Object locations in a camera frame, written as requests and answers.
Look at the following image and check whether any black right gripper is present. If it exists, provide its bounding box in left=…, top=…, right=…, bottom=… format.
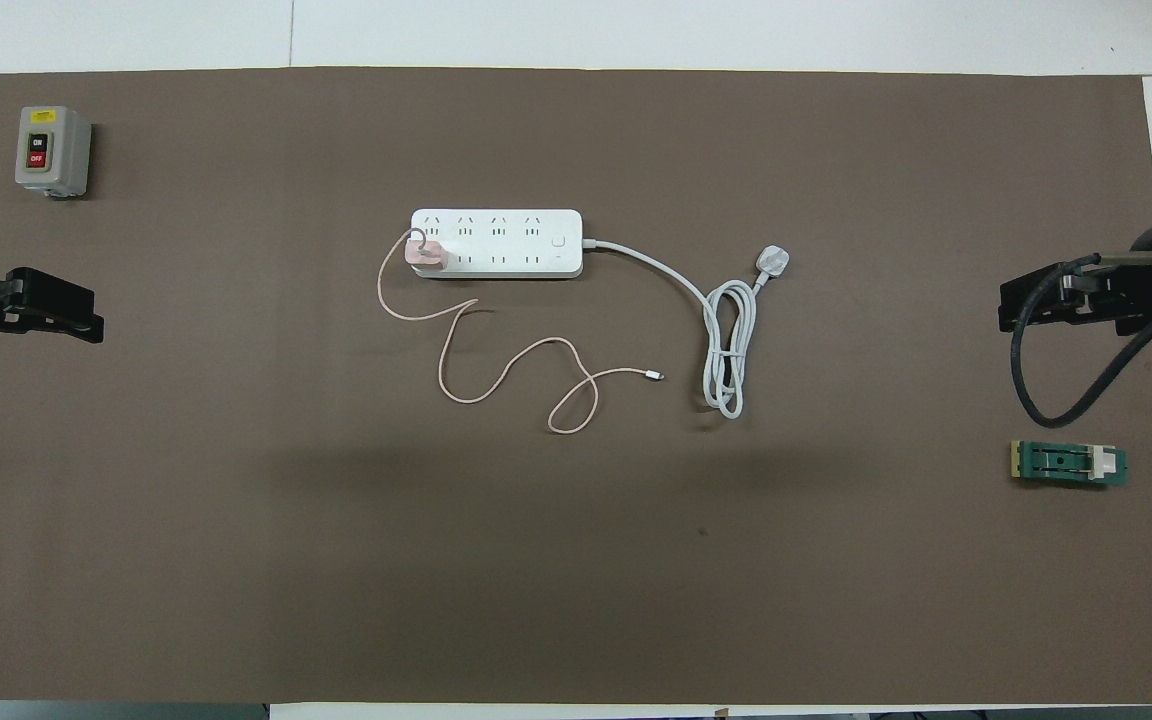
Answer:
left=998, top=250, right=1152, bottom=336

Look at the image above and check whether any grey on-off switch box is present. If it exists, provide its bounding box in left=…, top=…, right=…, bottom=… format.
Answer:
left=15, top=106, right=93, bottom=199

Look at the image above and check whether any white power strip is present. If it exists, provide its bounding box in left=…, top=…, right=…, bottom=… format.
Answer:
left=410, top=208, right=584, bottom=280

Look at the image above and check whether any white power cord with plug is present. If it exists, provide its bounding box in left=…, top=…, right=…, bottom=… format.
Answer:
left=581, top=238, right=792, bottom=420

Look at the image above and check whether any green knife switch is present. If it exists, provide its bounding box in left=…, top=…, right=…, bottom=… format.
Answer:
left=1010, top=440, right=1129, bottom=489

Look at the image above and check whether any brown table mat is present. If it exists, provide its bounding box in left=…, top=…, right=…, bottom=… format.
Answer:
left=0, top=67, right=1152, bottom=704

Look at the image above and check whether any pink charging cable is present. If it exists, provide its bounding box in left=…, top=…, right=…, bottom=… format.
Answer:
left=379, top=228, right=665, bottom=435

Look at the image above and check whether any pink charger adapter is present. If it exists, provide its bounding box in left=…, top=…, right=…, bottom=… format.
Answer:
left=406, top=235, right=450, bottom=274

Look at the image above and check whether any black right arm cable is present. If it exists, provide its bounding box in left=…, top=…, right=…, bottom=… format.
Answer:
left=1011, top=258, right=1152, bottom=428

